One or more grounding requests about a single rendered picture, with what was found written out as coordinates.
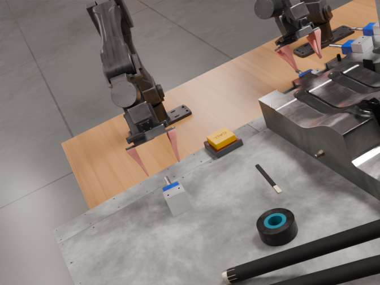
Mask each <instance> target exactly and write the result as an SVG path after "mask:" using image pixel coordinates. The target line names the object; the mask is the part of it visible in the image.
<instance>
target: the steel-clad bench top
mask: <svg viewBox="0 0 380 285"><path fill-rule="evenodd" d="M232 132H233V133H234V134H235V135H237V136H239V137H240V138H241V139H242V141H243V145H242V146H240V147H239V148H237V149H235V150H233V151H231V152H230V153H228V154H226V155H225V156H223V157H221V158H219V159H218V158H217V157H216V156H214V155H213V154H212V153H211V152H209V151H208V150H207V149H206V148H205V147H203V148H201V149H199V150H198V151H196V152H194V153H192V154H190V155H188V156H187V157H185V158H183V159H181V160H180V162H178V161H177V162H176V163H174V164H172V165H171V166H169V167H167V168H165V169H163V170H161V171H160V172H158V173H156V174H154V175H152V176H150V177H148V178H147V179H145V180H143V181H141V182H139V183H137V184H136V185H134V186H132V187H131V188H129V189H126V190H125V191H123V192H121V193H120V194H118V195H116V196H114V197H112V198H110V199H109V200H107V201H105V202H103V203H101V204H99V205H98V206H96V207H94V208H92V209H90V210H88V211H87V212H85V213H83V214H82V215H80V216H78V217H76V218H74V219H72V220H70V221H69V222H67V223H65V224H63V225H61V226H59V227H58V228H56V229H54V230H52V232H53V234H54V237H55V239H56V241H57V244H58V247H59V249H60V251H61V253H62V256H63V258H64V261H65V263H66V265H67V267H68V270H69V272H70V274H71V277H72V280H73V282H74V284H75V285H227V284H226V283H225V282H224V281H223V278H222V271H224V270H226V269H229V268H232V267H235V266H238V265H241V264H244V263H247V262H250V261H253V260H256V259H259V258H263V257H266V256H269V255H271V254H274V253H278V252H281V251H284V250H286V249H290V248H293V247H296V246H299V245H302V244H305V243H308V242H311V241H314V240H317V239H320V238H324V237H327V236H330V235H333V234H336V233H338V232H342V231H345V230H348V229H350V228H354V227H357V226H360V225H363V224H366V223H369V222H372V221H376V220H378V219H380V200H378V199H376V198H375V197H373V196H372V195H370V194H368V193H367V192H365V191H364V190H363V189H361V188H359V187H358V186H356V185H355V184H353V183H352V182H350V181H349V180H347V179H346V178H344V177H342V176H341V175H339V174H338V173H336V172H335V171H333V170H332V169H330V168H329V167H327V166H325V165H324V164H323V163H321V162H320V161H318V160H316V159H315V158H313V157H312V156H310V155H309V154H307V153H306V152H304V151H302V150H301V149H299V148H298V147H296V146H295V145H293V144H291V143H290V142H289V141H287V140H286V139H284V138H282V137H281V136H279V135H278V134H276V133H275V132H273V131H272V130H270V129H268V128H267V126H266V123H265V120H264V116H263V115H261V116H259V117H258V118H256V119H254V120H252V121H250V122H249V123H247V124H245V125H243V126H241V127H239V128H238V129H236V130H234V131H232ZM257 164H259V165H260V166H261V167H262V168H263V170H264V171H265V172H266V173H267V174H268V176H269V177H270V178H271V179H272V180H273V181H274V183H275V184H276V185H277V186H278V187H279V188H280V189H281V190H282V192H281V193H278V192H277V191H276V190H275V189H274V188H273V186H272V185H271V184H270V183H269V182H268V181H267V180H266V178H265V177H264V176H263V175H262V174H261V173H260V171H259V170H258V169H257V167H256V166H255V165H257ZM165 176H168V177H169V180H170V182H171V183H174V182H176V181H178V182H179V184H182V186H183V188H184V190H185V192H186V194H187V196H188V199H189V201H190V203H191V206H192V209H190V210H187V211H185V212H183V213H181V214H179V215H177V216H175V217H173V216H172V213H171V211H170V209H169V206H168V204H167V202H166V200H165V198H164V195H163V193H162V192H163V190H162V188H163V187H165V186H167V184H166V182H165V180H164V177H165ZM275 208H285V209H288V210H290V211H292V213H293V214H294V217H295V221H296V224H297V227H298V232H297V235H296V237H295V238H294V239H293V240H292V241H290V242H289V243H287V244H285V245H280V246H270V245H266V244H265V243H263V242H262V240H261V238H260V235H259V233H258V229H257V226H256V223H257V220H258V218H259V217H260V216H261V215H262V214H263V213H264V212H266V211H268V210H271V209H275ZM379 254H380V238H377V239H374V240H371V241H367V242H365V243H361V244H358V245H354V246H352V247H349V248H345V249H342V250H339V251H336V252H332V253H329V254H326V255H323V256H320V257H316V258H313V259H311V260H307V261H304V262H301V263H298V264H294V265H291V266H287V267H284V268H282V269H278V270H275V271H272V272H269V273H266V274H262V275H259V276H256V277H253V278H249V279H246V280H243V281H241V282H237V283H234V284H230V285H270V284H273V283H278V282H281V281H284V280H288V279H292V278H296V277H299V276H302V275H306V274H310V273H314V272H316V271H321V270H324V269H328V268H331V267H335V266H339V265H342V264H347V263H349V262H353V261H357V260H361V259H363V258H368V257H372V256H376V255H379Z"/></svg>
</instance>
